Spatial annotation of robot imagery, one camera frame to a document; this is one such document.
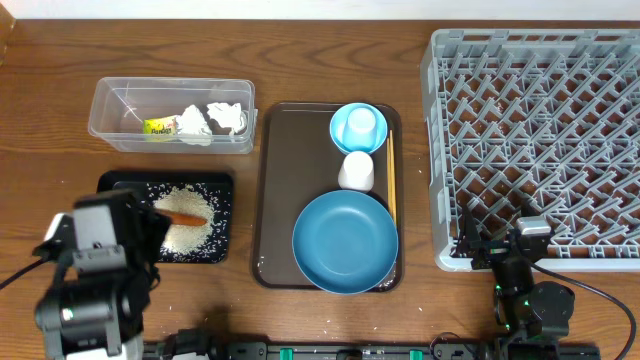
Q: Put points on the light blue cup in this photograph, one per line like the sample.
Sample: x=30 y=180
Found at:
x=359 y=133

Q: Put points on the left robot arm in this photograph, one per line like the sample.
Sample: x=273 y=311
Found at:
x=105 y=251

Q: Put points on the pile of white rice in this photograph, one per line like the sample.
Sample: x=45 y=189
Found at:
x=206 y=244

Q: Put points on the grey plastic dishwasher rack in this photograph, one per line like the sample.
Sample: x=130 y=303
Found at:
x=548 y=118

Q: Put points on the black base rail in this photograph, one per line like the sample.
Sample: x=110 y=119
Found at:
x=263 y=351

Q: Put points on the white paper napkin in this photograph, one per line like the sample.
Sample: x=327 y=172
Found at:
x=192 y=128

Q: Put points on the light blue bowl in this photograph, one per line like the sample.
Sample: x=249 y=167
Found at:
x=339 y=119

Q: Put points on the clear plastic bin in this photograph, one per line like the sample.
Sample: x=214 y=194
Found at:
x=121 y=104

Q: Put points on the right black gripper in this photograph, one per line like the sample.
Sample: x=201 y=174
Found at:
x=470 y=242

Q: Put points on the green yellow snack wrapper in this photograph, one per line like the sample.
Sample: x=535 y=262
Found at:
x=165 y=126

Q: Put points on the dark brown serving tray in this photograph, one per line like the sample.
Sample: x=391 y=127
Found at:
x=299 y=162

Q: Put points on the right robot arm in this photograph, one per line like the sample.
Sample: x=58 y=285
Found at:
x=535 y=314

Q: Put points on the dark blue plate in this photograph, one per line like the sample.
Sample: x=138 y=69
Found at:
x=345 y=242

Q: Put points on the orange carrot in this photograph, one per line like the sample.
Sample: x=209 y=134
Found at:
x=181 y=219

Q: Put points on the white plastic cup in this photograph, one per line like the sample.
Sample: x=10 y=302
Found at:
x=357 y=172

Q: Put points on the black plastic tray bin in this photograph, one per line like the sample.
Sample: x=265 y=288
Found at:
x=121 y=179

